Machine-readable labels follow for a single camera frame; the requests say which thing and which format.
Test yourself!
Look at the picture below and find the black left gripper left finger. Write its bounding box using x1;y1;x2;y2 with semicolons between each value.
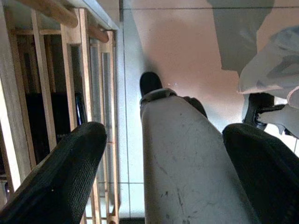
0;121;108;224

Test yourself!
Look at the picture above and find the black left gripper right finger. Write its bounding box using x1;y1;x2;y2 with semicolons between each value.
221;123;299;224

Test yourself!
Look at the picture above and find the white garment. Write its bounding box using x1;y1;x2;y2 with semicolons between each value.
237;25;299;103

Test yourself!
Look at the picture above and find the wooden slatted rack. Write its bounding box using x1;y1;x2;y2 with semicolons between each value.
0;0;121;224

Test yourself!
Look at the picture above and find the black robot left foot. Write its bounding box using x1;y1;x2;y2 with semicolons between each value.
139;71;164;99

